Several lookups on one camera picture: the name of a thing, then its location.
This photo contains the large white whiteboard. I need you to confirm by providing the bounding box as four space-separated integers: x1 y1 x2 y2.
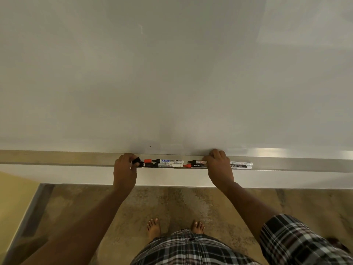
0 0 353 190

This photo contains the black-capped white marker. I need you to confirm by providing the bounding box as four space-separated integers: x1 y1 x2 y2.
144 163 184 168

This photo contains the person's left foot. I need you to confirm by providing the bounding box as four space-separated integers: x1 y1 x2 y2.
146 218 162 243

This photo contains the red-capped black barrel marker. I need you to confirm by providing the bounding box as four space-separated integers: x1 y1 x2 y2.
183 163 252 169

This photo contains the person's right foot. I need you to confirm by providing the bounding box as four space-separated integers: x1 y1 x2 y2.
191 220 206 235

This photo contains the plaid garment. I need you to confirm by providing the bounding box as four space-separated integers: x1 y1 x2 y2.
130 228 262 265

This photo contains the grey metal frame bar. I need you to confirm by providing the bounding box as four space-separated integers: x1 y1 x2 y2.
1 183 56 265

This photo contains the plaid shirt sleeve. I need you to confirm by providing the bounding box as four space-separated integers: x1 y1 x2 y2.
259 214 353 265

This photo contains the person's right forearm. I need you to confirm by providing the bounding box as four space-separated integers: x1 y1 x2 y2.
221 181 279 243

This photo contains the person's foot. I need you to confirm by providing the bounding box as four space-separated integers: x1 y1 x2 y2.
191 220 206 235
146 218 162 243

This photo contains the person's left hand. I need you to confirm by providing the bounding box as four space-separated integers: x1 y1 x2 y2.
113 153 140 191

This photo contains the black-capped marker red label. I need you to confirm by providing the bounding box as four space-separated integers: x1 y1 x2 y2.
188 160 254 166

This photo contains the person's left forearm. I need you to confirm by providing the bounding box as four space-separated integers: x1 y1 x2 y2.
21 187 133 265

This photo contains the person's right hand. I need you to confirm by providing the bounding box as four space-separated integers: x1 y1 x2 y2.
202 149 235 191

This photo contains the aluminium marker tray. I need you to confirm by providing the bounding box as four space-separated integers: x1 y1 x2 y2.
0 149 353 173

